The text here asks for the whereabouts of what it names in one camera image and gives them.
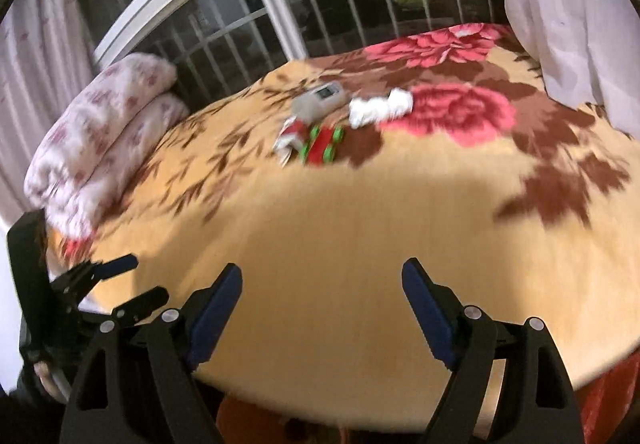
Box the white remote control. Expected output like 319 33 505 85
291 82 349 124

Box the white tissue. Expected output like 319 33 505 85
348 88 413 129

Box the folded floral white quilt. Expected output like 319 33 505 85
24 52 188 239

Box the red white small package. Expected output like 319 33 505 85
272 117 309 163

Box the pale pink curtain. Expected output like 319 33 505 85
504 0 639 136

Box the floral plush bed blanket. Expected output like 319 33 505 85
50 23 639 430

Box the red green toy car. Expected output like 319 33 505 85
298 125 345 165

